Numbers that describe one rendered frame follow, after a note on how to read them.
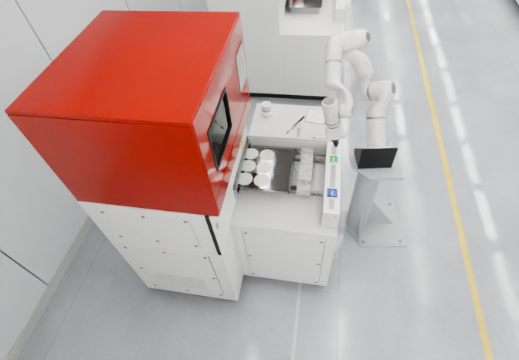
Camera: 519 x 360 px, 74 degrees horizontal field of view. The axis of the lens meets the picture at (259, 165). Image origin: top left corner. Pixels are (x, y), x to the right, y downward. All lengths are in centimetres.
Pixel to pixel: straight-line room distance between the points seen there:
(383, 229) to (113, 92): 235
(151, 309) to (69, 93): 184
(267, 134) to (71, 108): 129
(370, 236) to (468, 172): 120
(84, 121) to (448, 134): 342
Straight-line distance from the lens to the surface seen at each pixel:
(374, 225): 308
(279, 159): 226
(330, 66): 193
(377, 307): 280
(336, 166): 216
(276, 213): 210
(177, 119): 123
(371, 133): 229
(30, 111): 155
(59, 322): 319
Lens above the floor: 259
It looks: 49 degrees down
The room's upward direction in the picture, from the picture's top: 6 degrees counter-clockwise
